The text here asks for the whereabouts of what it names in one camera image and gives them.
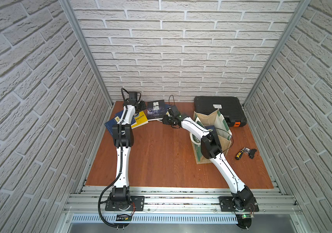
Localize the black plastic tool case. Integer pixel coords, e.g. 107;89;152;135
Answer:
194;96;247;127

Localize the small yellow black cylinder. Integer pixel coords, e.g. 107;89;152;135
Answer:
235;148;246;160

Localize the black cover book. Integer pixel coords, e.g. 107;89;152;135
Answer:
147;100;169;121

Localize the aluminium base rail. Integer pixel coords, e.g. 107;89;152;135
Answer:
63;186;302;224

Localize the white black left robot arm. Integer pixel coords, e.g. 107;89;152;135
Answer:
109;88;145;209

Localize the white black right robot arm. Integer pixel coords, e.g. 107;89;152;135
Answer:
162;105;255;212

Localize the aluminium frame post right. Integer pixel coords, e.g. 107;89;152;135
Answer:
242;0;311;108

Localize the black corrugated cable conduit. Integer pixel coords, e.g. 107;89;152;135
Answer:
97;87;135;229

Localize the blue book yellow label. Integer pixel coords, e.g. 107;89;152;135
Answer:
205;125;217;132

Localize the small black clip object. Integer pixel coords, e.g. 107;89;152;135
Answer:
248;149;257;159

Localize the aluminium frame post left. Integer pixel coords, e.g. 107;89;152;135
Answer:
60;0;114;107

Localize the aluminium frame post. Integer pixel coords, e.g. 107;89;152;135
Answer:
60;0;114;107
242;0;311;108

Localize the yellow cartoon cover book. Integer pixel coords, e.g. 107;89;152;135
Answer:
131;111;149;129

